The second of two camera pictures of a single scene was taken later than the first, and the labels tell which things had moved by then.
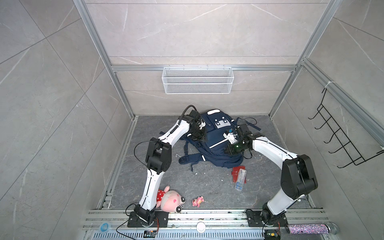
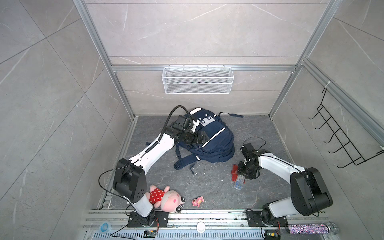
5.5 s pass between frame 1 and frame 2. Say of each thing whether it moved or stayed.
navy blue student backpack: moved
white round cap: stayed
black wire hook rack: stayed
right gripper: moved
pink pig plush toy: stayed
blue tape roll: stayed
